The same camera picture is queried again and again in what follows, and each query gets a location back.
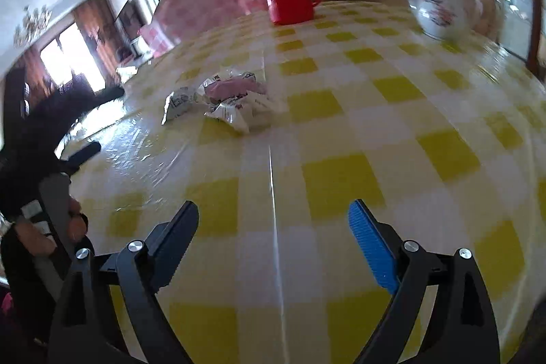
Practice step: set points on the flat television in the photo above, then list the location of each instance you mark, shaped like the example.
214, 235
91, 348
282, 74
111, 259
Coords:
130, 18

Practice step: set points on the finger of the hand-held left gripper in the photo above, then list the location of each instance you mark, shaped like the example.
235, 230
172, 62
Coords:
106, 95
83, 154

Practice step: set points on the small white snack packet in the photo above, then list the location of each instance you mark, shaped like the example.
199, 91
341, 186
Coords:
228, 76

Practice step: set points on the white green-print snack packet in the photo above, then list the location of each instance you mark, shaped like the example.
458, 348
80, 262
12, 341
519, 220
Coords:
179, 104

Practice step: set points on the pink snack packet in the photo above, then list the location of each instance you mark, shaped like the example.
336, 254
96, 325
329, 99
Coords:
234, 87

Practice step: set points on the yellow checked tablecloth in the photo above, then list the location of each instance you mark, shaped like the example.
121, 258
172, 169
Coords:
341, 133

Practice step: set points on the person's left hand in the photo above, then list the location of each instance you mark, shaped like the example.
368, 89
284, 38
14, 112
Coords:
76, 217

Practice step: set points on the ceiling chandelier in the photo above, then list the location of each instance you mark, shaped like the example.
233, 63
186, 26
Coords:
32, 25

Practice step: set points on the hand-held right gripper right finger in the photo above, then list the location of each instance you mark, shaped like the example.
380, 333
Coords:
371, 249

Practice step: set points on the white floral teapot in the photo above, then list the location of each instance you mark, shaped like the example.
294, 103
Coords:
443, 6

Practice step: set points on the pink checked cushion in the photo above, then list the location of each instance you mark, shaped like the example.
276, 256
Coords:
192, 10

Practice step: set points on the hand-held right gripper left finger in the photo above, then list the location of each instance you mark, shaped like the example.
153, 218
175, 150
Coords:
177, 244

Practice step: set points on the white low cabinet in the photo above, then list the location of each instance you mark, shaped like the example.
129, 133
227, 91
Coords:
137, 46

